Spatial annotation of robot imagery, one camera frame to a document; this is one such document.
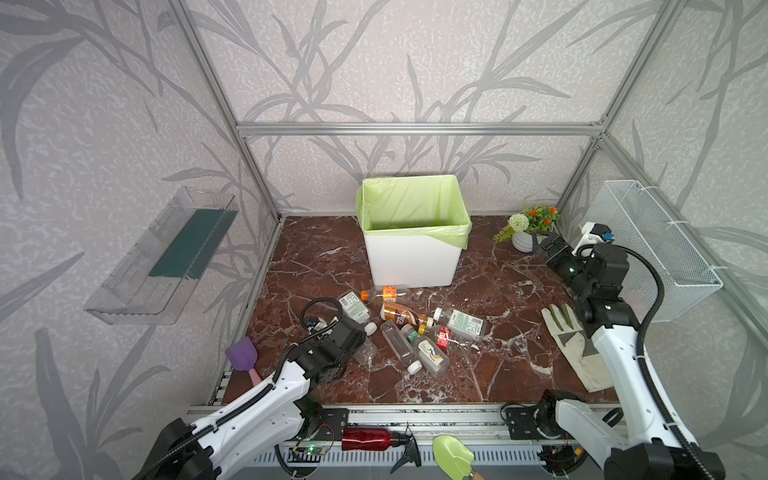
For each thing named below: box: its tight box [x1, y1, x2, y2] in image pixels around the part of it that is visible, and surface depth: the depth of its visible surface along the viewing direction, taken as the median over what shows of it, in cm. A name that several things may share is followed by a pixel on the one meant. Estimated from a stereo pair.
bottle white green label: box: [336, 290, 378, 337], surface depth 93 cm
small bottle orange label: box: [360, 284, 412, 302], surface depth 96 cm
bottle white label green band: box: [400, 324, 450, 376], surface depth 82 cm
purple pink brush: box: [225, 336, 262, 386], surface depth 86 cm
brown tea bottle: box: [380, 301, 427, 327], surface depth 90 cm
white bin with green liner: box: [356, 174, 472, 288], surface depth 91 cm
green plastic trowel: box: [432, 435, 475, 480], surface depth 71 cm
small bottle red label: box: [436, 326, 453, 349], surface depth 84 cm
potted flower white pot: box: [493, 206, 561, 253], surface depth 101 cm
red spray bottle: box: [342, 427, 422, 475], surface depth 70 cm
